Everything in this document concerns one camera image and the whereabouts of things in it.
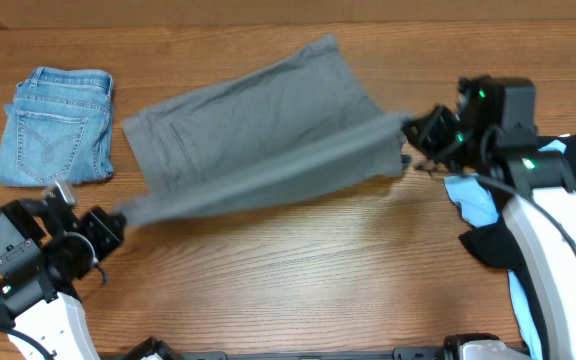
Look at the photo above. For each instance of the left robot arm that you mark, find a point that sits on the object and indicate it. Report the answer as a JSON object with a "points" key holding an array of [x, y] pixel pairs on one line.
{"points": [[43, 318]]}

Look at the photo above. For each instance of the black garment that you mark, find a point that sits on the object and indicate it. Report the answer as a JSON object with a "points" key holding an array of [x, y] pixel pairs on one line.
{"points": [[566, 145]]}

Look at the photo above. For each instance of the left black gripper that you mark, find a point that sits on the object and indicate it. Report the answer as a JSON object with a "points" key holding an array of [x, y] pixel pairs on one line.
{"points": [[96, 223]]}

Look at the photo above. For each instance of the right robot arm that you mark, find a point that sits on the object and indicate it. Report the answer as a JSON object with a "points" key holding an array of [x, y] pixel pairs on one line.
{"points": [[493, 131]]}

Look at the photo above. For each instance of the folded blue jeans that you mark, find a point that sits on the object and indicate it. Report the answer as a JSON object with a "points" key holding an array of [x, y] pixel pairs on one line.
{"points": [[58, 127]]}

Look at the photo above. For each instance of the light blue shirt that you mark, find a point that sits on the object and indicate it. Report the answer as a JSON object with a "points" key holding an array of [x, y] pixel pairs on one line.
{"points": [[490, 242]]}

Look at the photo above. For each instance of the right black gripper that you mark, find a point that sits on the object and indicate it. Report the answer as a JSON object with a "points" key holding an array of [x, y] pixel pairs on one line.
{"points": [[422, 132]]}

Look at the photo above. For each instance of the grey shorts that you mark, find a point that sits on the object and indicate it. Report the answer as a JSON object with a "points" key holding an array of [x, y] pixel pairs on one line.
{"points": [[298, 129]]}

